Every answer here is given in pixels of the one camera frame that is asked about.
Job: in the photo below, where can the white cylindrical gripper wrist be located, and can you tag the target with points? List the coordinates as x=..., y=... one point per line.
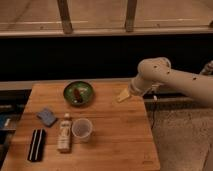
x=137, y=87

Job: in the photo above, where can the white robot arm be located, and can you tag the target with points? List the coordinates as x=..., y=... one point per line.
x=158, y=70

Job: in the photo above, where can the translucent ceramic cup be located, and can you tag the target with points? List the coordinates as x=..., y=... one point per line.
x=82, y=129

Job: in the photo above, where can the green bowl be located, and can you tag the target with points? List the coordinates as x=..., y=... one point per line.
x=85, y=89

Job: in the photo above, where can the brown food in bowl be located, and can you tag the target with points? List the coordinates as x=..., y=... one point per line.
x=77, y=95

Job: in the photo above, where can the white bottle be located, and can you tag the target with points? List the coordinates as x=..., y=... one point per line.
x=64, y=138

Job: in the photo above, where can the blue sponge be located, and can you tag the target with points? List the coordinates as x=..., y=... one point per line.
x=47, y=117

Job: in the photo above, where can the black striped box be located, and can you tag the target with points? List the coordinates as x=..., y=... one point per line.
x=35, y=153

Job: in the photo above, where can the blue object at left edge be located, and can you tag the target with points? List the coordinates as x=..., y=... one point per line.
x=4, y=122

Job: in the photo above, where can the right wooden post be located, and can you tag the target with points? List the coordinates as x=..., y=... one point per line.
x=130, y=15

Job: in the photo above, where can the wooden post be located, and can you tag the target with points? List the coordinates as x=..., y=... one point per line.
x=130, y=15
x=65, y=16

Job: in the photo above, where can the left wooden post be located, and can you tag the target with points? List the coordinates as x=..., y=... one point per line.
x=65, y=16

